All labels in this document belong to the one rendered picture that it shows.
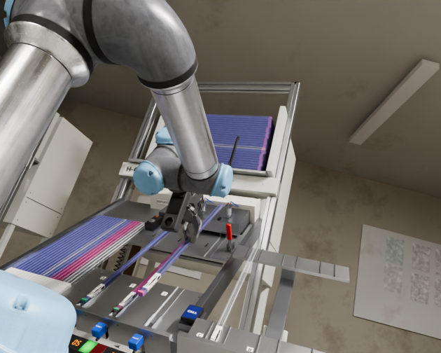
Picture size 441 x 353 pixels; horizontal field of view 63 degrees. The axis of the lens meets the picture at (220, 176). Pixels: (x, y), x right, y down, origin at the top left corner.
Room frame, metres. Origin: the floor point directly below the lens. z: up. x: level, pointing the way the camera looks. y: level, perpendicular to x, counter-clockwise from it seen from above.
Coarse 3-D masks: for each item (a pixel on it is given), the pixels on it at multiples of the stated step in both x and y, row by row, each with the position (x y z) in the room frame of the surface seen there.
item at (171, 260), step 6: (222, 204) 1.23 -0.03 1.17; (216, 210) 1.19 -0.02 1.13; (210, 216) 1.16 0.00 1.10; (204, 222) 1.14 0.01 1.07; (186, 240) 1.06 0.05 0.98; (186, 246) 1.05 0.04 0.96; (174, 252) 1.02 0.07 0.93; (180, 252) 1.02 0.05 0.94; (174, 258) 1.00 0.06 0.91; (168, 264) 0.98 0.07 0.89; (162, 270) 0.96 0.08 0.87; (144, 288) 0.92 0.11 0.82; (138, 294) 0.91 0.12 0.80; (144, 294) 0.91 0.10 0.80
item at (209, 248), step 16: (112, 208) 1.61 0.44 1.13; (128, 208) 1.60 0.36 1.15; (144, 208) 1.59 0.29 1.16; (144, 240) 1.35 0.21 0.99; (160, 240) 1.34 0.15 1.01; (176, 240) 1.33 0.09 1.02; (208, 240) 1.31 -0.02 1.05; (224, 240) 1.31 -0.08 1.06; (240, 240) 1.30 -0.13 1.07; (192, 256) 1.25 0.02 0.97; (208, 256) 1.23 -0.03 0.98; (224, 256) 1.22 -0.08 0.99
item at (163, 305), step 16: (96, 272) 1.20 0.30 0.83; (112, 272) 1.20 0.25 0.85; (80, 288) 1.15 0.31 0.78; (112, 288) 1.13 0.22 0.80; (128, 288) 1.13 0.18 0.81; (160, 288) 1.11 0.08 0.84; (176, 288) 1.10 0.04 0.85; (80, 304) 1.09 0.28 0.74; (96, 304) 1.08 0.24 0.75; (112, 304) 1.07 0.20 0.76; (128, 304) 1.06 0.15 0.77; (144, 304) 1.06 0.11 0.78; (160, 304) 1.06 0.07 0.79; (176, 304) 1.05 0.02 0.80; (192, 304) 1.04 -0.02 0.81; (128, 320) 1.02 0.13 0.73; (144, 320) 1.01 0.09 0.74; (160, 320) 1.01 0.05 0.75; (176, 320) 1.00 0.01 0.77
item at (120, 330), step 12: (84, 312) 1.03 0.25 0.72; (96, 312) 1.02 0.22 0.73; (84, 324) 1.06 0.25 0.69; (108, 324) 1.01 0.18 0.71; (120, 324) 0.98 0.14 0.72; (132, 324) 0.97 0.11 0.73; (108, 336) 1.03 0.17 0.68; (120, 336) 1.01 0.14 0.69; (144, 336) 0.97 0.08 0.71; (156, 336) 0.95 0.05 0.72; (168, 336) 0.93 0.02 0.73; (156, 348) 0.97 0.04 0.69; (168, 348) 0.95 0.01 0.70
